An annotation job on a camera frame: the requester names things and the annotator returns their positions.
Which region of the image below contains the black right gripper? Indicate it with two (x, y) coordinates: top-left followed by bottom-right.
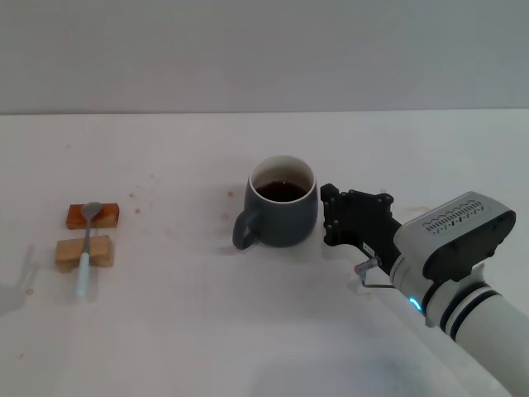
(320, 183), (403, 276)

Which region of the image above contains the dark grey ceramic mug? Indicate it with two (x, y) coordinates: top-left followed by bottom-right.
(231, 155), (320, 251)

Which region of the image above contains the metal spoon light blue handle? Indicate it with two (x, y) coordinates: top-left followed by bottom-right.
(74, 201), (102, 299)

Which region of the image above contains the dark coffee liquid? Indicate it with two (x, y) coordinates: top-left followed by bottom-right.
(254, 179), (309, 203)

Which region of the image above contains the reddish brown wooden block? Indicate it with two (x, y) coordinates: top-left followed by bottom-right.
(65, 202), (122, 230)

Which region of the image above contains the light tan wooden block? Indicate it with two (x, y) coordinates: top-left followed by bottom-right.
(55, 235), (115, 274)

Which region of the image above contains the thin right gripper cable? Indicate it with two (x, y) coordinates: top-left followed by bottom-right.
(355, 258), (398, 289)

